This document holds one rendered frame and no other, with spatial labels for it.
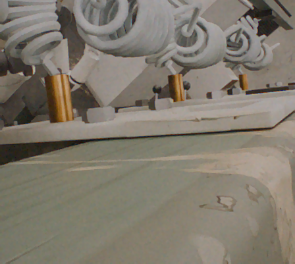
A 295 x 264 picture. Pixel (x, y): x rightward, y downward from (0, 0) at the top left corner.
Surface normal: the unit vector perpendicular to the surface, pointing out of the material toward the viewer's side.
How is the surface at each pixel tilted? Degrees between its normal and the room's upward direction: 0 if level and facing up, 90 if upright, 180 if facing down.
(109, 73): 90
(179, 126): 90
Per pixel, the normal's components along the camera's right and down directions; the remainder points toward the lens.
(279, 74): -0.48, 0.07
